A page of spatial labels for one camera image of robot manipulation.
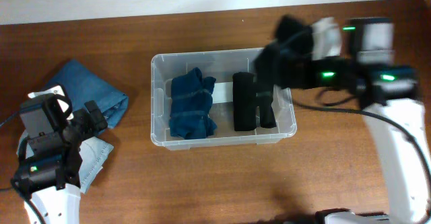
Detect small black taped garment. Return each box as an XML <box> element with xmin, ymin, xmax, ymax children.
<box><xmin>254</xmin><ymin>15</ymin><xmax>314</xmax><ymax>89</ymax></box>

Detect large black taped garment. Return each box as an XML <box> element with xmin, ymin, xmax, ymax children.
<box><xmin>232</xmin><ymin>72</ymin><xmax>277</xmax><ymax>131</ymax></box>

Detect teal taped garment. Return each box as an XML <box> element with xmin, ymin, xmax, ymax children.
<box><xmin>169</xmin><ymin>67</ymin><xmax>217</xmax><ymax>140</ymax></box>

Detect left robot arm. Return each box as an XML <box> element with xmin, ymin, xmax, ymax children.
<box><xmin>11</xmin><ymin>94</ymin><xmax>108</xmax><ymax>223</ymax></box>

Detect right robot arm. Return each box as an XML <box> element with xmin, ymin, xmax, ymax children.
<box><xmin>273</xmin><ymin>15</ymin><xmax>430</xmax><ymax>223</ymax></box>

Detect light blue folded jeans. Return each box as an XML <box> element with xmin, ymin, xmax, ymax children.
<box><xmin>16</xmin><ymin>129</ymin><xmax>114</xmax><ymax>194</ymax></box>

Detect dark blue folded jeans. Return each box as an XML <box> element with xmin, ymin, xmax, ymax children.
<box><xmin>45</xmin><ymin>59</ymin><xmax>129</xmax><ymax>128</ymax></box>

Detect clear plastic storage bin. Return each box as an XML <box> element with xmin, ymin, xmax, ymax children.
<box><xmin>150</xmin><ymin>48</ymin><xmax>297</xmax><ymax>151</ymax></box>

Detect white label in bin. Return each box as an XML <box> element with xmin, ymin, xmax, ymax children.
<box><xmin>212</xmin><ymin>82</ymin><xmax>233</xmax><ymax>104</ymax></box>

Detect right black cable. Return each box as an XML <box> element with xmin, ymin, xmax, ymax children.
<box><xmin>292</xmin><ymin>87</ymin><xmax>431</xmax><ymax>184</ymax></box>

